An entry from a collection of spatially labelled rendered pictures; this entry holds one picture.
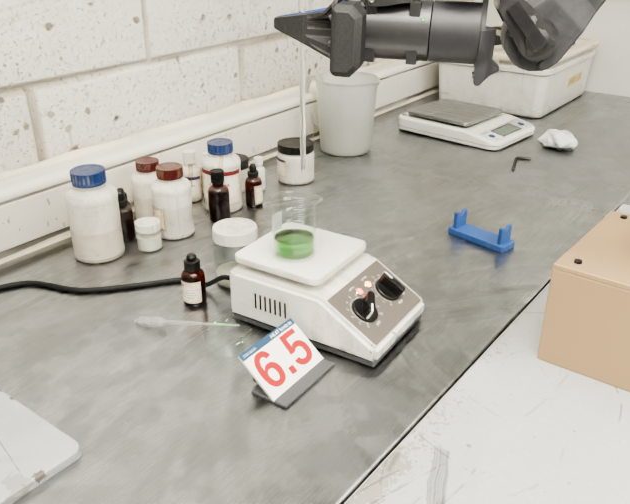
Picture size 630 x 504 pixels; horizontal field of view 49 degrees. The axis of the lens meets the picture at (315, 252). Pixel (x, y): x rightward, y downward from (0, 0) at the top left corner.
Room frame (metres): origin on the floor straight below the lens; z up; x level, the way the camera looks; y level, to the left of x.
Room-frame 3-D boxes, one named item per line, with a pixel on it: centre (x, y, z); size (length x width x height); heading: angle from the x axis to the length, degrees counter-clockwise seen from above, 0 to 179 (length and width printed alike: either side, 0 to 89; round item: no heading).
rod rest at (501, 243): (0.95, -0.25, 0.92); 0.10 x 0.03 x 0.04; 43
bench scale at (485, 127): (1.52, -0.34, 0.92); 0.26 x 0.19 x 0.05; 47
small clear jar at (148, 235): (0.92, 0.24, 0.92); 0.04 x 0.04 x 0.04
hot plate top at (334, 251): (0.74, 0.02, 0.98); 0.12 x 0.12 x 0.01; 58
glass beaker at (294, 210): (0.72, 0.02, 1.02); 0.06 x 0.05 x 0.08; 84
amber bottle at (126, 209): (0.95, 0.29, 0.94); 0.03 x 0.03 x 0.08
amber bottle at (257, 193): (1.09, 0.10, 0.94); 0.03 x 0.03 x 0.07
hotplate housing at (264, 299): (0.73, -0.01, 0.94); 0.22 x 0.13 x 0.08; 58
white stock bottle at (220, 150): (1.08, 0.15, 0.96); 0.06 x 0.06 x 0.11
